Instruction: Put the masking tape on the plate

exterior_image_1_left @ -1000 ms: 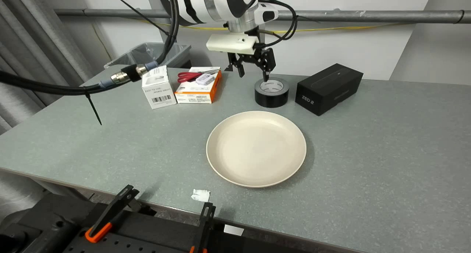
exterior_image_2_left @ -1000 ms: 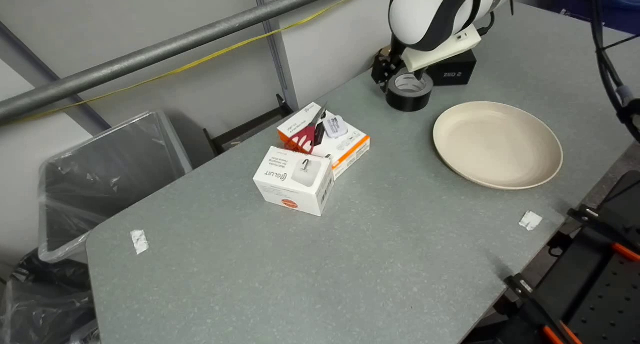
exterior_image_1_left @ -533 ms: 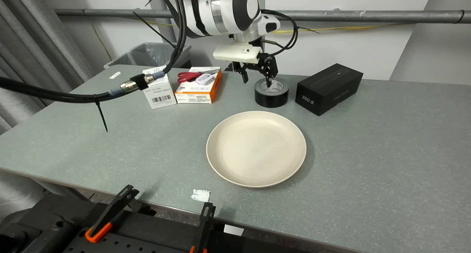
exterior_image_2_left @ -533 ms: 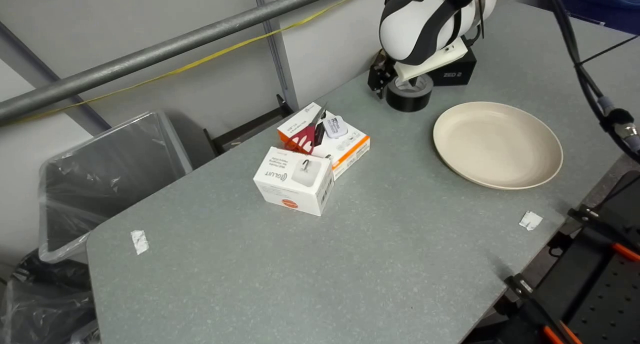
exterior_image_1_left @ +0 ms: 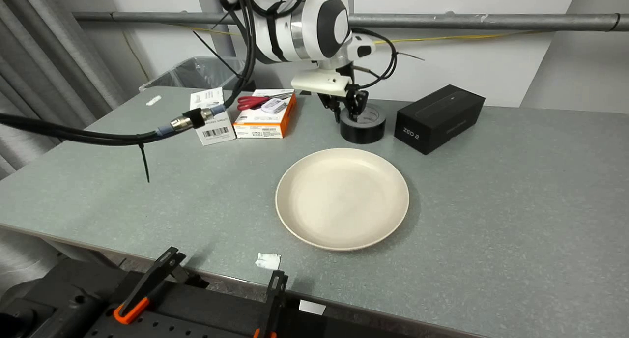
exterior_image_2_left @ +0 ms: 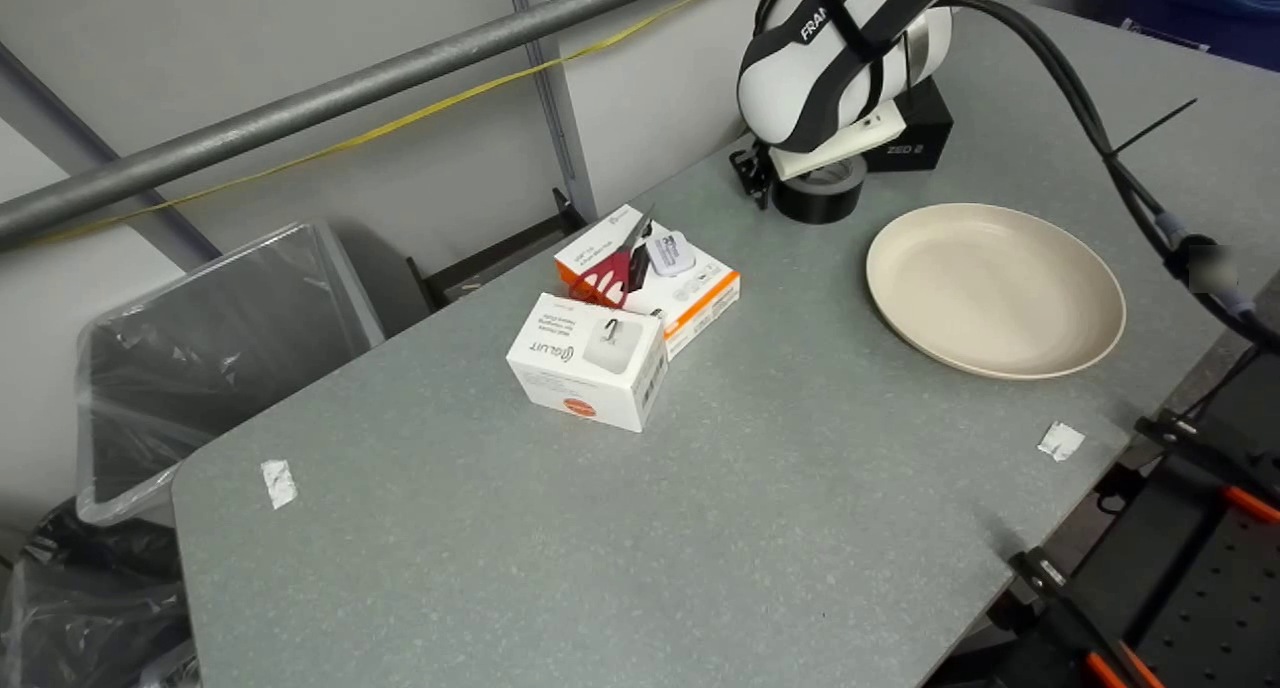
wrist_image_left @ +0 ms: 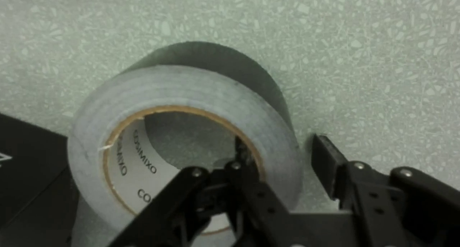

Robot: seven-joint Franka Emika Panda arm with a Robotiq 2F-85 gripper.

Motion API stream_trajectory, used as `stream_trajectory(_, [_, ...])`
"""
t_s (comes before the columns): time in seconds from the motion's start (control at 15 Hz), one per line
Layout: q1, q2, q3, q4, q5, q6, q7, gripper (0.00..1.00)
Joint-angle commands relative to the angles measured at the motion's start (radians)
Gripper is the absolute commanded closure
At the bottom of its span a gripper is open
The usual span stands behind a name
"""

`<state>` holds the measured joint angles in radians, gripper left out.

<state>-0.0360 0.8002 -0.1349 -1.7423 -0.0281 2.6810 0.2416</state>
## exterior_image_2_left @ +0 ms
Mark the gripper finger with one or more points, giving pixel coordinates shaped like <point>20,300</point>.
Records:
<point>752,173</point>

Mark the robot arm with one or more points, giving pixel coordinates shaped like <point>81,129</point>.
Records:
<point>800,78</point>

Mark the black tape roll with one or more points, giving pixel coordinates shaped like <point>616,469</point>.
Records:
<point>815,203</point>

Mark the beige plate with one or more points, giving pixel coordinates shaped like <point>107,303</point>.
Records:
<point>990,288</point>

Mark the white tape scrap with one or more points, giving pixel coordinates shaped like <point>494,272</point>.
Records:
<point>279,484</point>
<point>1061,442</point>

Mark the white and orange box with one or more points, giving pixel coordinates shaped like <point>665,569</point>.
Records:
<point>700,293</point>

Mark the red scissors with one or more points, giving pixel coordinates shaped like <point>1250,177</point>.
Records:
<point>612,273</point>

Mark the black box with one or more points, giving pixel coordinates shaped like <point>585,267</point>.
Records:
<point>925,133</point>

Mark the small white box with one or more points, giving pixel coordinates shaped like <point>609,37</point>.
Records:
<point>580,363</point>

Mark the grey padded pole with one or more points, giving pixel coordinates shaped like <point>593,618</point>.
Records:
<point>300,103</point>

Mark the bin with clear liner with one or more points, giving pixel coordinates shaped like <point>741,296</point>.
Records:
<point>210,358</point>

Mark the orange clamp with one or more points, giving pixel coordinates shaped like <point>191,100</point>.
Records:
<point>1125,668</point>
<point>1250,504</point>

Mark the black rubbish bag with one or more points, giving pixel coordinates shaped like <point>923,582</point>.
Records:
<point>80,608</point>

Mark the grey metal wall strip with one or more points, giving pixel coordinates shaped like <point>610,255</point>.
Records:
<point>555,98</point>

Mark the black table bracket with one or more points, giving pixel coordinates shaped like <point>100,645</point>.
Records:
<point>490,258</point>

